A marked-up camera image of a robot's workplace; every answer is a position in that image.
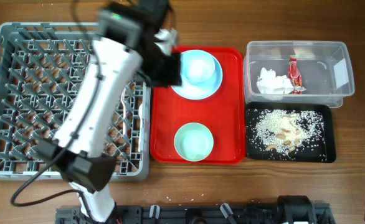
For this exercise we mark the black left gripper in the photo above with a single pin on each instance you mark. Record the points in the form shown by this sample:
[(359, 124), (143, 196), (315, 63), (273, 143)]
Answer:
[(168, 70)]

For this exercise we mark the light blue plate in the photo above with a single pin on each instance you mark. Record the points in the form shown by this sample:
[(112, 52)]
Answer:
[(202, 90)]

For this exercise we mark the white plastic spoon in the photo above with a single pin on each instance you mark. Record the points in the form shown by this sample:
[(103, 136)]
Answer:
[(140, 114)]

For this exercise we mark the green bowl with food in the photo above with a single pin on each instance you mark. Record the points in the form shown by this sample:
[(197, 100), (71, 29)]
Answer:
[(193, 142)]

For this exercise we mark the white napkin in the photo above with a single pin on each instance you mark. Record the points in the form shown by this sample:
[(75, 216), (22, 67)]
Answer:
[(269, 83)]

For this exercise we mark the red snack wrapper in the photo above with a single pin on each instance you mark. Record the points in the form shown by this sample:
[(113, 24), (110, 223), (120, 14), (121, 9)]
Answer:
[(295, 77)]

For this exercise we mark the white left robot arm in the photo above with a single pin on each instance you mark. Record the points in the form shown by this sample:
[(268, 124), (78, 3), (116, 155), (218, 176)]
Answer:
[(130, 41)]

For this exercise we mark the grey dishwasher rack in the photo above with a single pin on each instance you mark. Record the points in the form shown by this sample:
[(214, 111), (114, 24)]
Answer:
[(41, 68)]

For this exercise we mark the light blue small bowl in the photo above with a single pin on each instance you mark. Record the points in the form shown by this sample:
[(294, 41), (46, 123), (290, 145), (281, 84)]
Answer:
[(197, 66)]

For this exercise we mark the red plastic tray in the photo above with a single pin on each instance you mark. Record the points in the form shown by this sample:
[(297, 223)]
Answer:
[(223, 113)]

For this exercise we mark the spilled rice and food scraps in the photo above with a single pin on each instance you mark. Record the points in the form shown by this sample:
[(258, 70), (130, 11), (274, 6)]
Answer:
[(285, 135)]

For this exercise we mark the clear plastic bin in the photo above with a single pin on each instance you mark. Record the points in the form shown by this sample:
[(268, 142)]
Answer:
[(325, 68)]

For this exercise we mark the black plastic tray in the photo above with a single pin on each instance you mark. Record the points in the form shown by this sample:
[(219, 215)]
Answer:
[(323, 109)]

